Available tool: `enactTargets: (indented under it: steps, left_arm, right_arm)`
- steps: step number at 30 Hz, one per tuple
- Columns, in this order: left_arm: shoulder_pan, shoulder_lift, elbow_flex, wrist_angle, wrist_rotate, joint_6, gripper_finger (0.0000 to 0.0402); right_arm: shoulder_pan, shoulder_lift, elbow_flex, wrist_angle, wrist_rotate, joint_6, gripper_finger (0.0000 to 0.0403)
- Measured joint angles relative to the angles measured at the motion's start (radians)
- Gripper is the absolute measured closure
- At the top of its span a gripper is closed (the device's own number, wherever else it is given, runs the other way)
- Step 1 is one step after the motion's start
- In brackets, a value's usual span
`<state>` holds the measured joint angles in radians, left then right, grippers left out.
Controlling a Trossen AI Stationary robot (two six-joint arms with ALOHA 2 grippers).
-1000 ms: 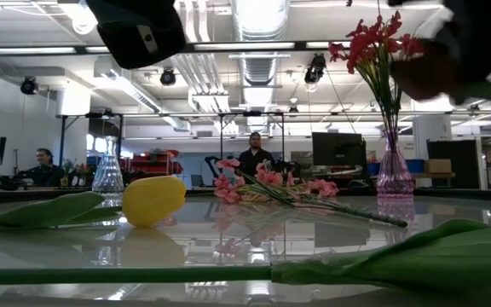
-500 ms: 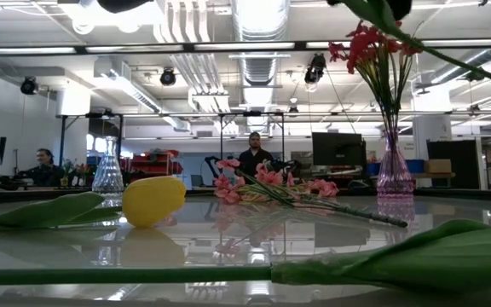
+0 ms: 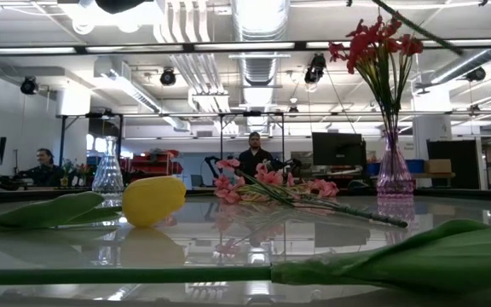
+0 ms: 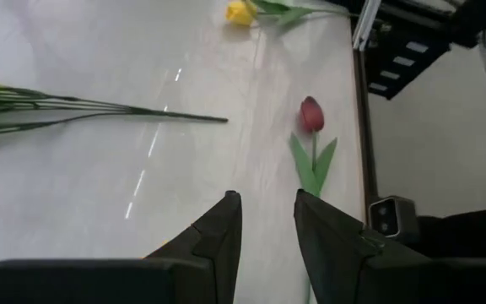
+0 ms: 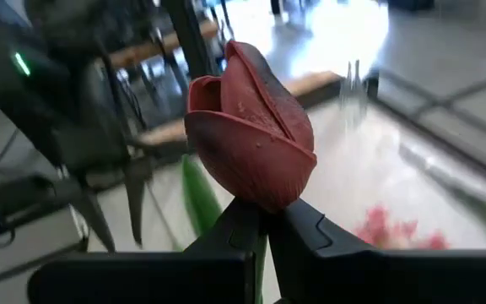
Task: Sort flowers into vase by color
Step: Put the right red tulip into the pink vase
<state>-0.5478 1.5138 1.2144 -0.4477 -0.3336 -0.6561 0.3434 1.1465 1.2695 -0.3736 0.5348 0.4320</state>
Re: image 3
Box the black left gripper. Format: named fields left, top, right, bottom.
left=95, top=0, right=153, bottom=14

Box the clear glass vase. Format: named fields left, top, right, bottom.
left=91, top=135, right=125, bottom=202

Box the yellow tulip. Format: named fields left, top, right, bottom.
left=0, top=175, right=188, bottom=232

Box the purple glass vase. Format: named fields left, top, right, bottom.
left=375, top=126, right=416, bottom=199

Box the red shelf cart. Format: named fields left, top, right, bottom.
left=130, top=148, right=184, bottom=188

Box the person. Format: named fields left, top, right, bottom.
left=237, top=130, right=274, bottom=178
left=14, top=148, right=66, bottom=188

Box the black overhead light bar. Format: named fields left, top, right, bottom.
left=0, top=38, right=491, bottom=55

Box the blue storage bin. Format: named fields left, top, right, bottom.
left=405, top=159, right=426, bottom=174

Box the cardboard box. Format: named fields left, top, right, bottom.
left=424, top=158, right=453, bottom=175

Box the black cabinet panel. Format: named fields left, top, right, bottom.
left=425, top=139, right=483, bottom=190

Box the silver ventilation duct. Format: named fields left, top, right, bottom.
left=230, top=0, right=292, bottom=134

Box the black aluminium table frame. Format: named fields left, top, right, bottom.
left=0, top=187, right=491, bottom=205

